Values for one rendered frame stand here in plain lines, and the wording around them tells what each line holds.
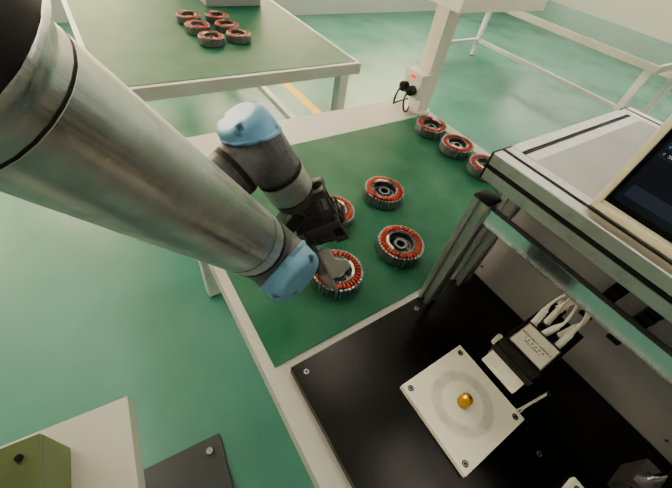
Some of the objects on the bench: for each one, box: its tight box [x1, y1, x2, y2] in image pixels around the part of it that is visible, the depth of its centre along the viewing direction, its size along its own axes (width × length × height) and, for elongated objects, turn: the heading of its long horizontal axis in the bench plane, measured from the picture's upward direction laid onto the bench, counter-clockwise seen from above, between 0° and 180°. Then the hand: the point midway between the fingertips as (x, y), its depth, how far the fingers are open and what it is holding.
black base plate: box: [291, 273, 672, 488], centre depth 53 cm, size 47×64×2 cm
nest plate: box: [400, 345, 525, 477], centre depth 57 cm, size 15×15×1 cm
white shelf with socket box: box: [393, 0, 550, 116], centre depth 109 cm, size 35×37×46 cm
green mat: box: [225, 115, 501, 367], centre depth 97 cm, size 94×61×1 cm, turn 116°
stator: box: [376, 225, 424, 268], centre depth 81 cm, size 11×11×4 cm
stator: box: [311, 249, 363, 299], centre depth 73 cm, size 11×11×4 cm
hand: (329, 261), depth 70 cm, fingers open, 14 cm apart
